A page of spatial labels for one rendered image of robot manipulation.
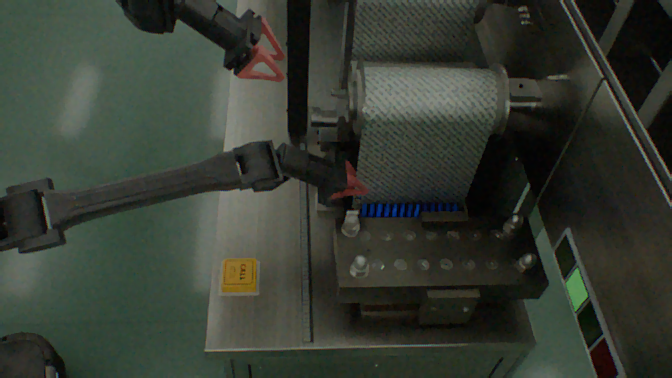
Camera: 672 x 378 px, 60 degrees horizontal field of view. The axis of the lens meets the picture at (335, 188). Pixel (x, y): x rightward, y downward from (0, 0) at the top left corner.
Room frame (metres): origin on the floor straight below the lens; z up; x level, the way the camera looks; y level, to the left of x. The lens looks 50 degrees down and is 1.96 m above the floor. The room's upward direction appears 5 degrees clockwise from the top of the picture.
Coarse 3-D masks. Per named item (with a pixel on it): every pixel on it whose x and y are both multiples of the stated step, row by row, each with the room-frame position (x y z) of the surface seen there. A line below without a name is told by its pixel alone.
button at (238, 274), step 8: (224, 264) 0.63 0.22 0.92; (232, 264) 0.63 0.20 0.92; (240, 264) 0.63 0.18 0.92; (248, 264) 0.64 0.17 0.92; (256, 264) 0.64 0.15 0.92; (224, 272) 0.61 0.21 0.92; (232, 272) 0.61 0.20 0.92; (240, 272) 0.61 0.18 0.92; (248, 272) 0.62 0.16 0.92; (256, 272) 0.63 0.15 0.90; (224, 280) 0.59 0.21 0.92; (232, 280) 0.59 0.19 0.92; (240, 280) 0.60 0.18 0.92; (248, 280) 0.60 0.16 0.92; (224, 288) 0.58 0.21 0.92; (232, 288) 0.58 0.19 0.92; (240, 288) 0.58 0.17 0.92; (248, 288) 0.58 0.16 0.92
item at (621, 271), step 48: (528, 0) 1.01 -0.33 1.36; (528, 48) 0.94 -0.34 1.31; (576, 48) 0.79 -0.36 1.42; (576, 96) 0.73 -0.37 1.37; (528, 144) 0.80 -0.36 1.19; (576, 144) 0.67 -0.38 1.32; (624, 144) 0.58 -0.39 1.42; (576, 192) 0.61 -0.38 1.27; (624, 192) 0.53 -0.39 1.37; (576, 240) 0.55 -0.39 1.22; (624, 240) 0.48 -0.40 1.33; (624, 288) 0.43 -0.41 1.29; (624, 336) 0.38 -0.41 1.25
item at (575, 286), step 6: (576, 270) 0.51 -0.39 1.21; (576, 276) 0.50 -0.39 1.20; (570, 282) 0.50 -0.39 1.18; (576, 282) 0.49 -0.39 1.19; (582, 282) 0.49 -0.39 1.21; (570, 288) 0.50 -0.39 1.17; (576, 288) 0.49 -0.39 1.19; (582, 288) 0.48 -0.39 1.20; (570, 294) 0.49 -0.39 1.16; (576, 294) 0.48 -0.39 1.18; (582, 294) 0.47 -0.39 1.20; (576, 300) 0.47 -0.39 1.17; (582, 300) 0.46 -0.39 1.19; (576, 306) 0.47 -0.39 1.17
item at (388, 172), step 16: (368, 160) 0.74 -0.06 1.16; (384, 160) 0.75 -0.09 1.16; (400, 160) 0.75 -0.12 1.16; (416, 160) 0.75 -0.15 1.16; (432, 160) 0.76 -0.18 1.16; (448, 160) 0.76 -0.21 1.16; (464, 160) 0.77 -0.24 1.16; (368, 176) 0.74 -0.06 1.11; (384, 176) 0.75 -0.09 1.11; (400, 176) 0.75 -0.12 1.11; (416, 176) 0.76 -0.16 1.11; (432, 176) 0.76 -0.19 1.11; (448, 176) 0.76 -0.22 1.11; (464, 176) 0.77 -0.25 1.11; (368, 192) 0.74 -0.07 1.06; (384, 192) 0.75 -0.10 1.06; (400, 192) 0.75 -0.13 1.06; (416, 192) 0.76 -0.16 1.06; (432, 192) 0.76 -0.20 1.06; (448, 192) 0.77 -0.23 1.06; (464, 192) 0.77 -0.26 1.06
